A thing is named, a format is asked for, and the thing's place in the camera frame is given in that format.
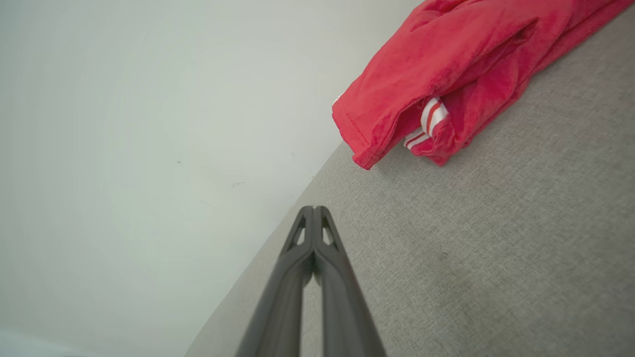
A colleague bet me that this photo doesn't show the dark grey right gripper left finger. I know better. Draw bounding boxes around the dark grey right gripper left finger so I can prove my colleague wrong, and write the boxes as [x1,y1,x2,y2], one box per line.
[236,206,315,357]

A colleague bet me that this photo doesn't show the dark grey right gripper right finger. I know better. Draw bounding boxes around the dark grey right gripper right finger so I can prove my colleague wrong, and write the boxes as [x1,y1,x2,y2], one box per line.
[315,206,387,357]

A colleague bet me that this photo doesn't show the red jersey with white trim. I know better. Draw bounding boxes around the red jersey with white trim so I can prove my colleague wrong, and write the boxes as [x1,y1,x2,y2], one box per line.
[331,0,635,170]

